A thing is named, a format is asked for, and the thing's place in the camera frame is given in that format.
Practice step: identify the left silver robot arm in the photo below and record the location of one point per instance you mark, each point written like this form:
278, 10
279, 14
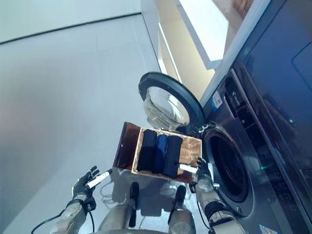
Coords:
70, 214

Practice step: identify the blue barcode sticker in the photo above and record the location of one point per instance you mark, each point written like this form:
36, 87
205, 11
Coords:
217, 103

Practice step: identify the large black rolled garment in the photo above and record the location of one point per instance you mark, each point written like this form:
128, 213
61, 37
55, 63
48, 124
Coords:
146, 151

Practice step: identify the round glass washer door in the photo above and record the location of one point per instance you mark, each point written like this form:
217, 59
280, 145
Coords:
168, 102

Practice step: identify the right silver robot leg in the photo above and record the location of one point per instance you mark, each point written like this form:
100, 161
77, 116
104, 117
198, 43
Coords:
181, 214

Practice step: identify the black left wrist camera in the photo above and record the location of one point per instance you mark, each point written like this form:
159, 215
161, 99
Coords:
89, 203

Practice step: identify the slim black garment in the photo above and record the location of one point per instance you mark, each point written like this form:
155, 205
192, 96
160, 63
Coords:
172, 156

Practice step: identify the blue energy label sticker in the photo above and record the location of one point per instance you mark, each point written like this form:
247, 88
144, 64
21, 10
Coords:
268, 229

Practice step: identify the white built-in cabinet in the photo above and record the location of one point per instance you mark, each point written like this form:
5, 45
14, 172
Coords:
234, 48

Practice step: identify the grey front-load washing machine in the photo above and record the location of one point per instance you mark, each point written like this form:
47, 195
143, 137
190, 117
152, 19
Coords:
256, 151

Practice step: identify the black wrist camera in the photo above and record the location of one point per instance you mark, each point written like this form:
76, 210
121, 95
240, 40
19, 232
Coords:
193, 187
89, 203

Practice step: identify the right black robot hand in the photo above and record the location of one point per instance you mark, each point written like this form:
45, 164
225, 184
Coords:
204, 174

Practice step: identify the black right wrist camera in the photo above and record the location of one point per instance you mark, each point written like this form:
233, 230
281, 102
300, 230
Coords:
193, 187

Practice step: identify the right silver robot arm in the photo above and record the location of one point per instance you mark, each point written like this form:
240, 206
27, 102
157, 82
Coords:
212, 202

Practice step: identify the white shelf board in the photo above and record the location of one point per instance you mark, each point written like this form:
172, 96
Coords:
200, 29

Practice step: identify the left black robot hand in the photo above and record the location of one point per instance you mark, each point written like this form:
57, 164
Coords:
81, 189

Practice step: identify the rectangular wicker basket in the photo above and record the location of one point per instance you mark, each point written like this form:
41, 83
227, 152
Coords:
191, 148

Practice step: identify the blue garment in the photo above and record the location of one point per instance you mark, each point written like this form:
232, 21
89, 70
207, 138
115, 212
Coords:
160, 153

